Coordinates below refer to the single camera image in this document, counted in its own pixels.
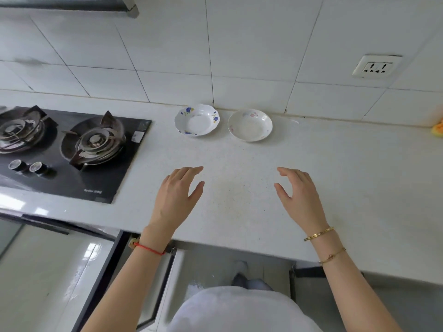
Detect person's left hand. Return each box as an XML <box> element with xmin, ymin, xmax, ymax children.
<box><xmin>149</xmin><ymin>166</ymin><xmax>205</xmax><ymax>236</ymax></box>

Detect person's right hand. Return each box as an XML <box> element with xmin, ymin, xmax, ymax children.
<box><xmin>273</xmin><ymin>167</ymin><xmax>329</xmax><ymax>236</ymax></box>

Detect person's left forearm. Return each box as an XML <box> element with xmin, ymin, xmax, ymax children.
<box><xmin>81</xmin><ymin>225</ymin><xmax>178</xmax><ymax>332</ymax></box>

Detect person's right forearm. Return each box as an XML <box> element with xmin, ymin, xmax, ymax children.
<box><xmin>305</xmin><ymin>225</ymin><xmax>404</xmax><ymax>332</ymax></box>

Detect wide gold bangle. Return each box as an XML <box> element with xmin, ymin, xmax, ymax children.
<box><xmin>304</xmin><ymin>227</ymin><xmax>335</xmax><ymax>242</ymax></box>

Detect white bowl with blue flowers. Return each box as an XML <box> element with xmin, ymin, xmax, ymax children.
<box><xmin>174</xmin><ymin>104</ymin><xmax>221</xmax><ymax>137</ymax></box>

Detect white bowl with pink flowers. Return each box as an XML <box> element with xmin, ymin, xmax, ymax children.
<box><xmin>227</xmin><ymin>109</ymin><xmax>273</xmax><ymax>142</ymax></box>

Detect person's blue jeans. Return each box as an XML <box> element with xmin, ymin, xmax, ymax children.
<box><xmin>231</xmin><ymin>273</ymin><xmax>275</xmax><ymax>292</ymax></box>

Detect gas burner with pan support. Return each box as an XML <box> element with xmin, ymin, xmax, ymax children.
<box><xmin>61</xmin><ymin>110</ymin><xmax>126</xmax><ymax>171</ymax></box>
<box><xmin>0</xmin><ymin>105</ymin><xmax>59</xmax><ymax>154</ymax></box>

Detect black-framed cabinet door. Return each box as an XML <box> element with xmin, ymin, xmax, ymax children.
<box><xmin>71</xmin><ymin>231</ymin><xmax>178</xmax><ymax>332</ymax></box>

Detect person's white shirt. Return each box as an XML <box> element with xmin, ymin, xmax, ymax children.
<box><xmin>166</xmin><ymin>286</ymin><xmax>324</xmax><ymax>332</ymax></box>

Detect black glass gas hob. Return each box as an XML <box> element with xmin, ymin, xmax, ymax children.
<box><xmin>0</xmin><ymin>106</ymin><xmax>153</xmax><ymax>204</ymax></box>

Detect steel range hood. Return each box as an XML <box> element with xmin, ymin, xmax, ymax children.
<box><xmin>0</xmin><ymin>0</ymin><xmax>140</xmax><ymax>19</ymax></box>

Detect red string bracelet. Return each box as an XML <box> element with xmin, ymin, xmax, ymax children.
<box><xmin>128</xmin><ymin>238</ymin><xmax>167</xmax><ymax>256</ymax></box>

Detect thin gold chain bracelet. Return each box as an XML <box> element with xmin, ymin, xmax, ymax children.
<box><xmin>319</xmin><ymin>247</ymin><xmax>347</xmax><ymax>266</ymax></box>

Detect white wall socket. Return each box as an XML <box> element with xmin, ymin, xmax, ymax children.
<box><xmin>352</xmin><ymin>54</ymin><xmax>403</xmax><ymax>79</ymax></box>

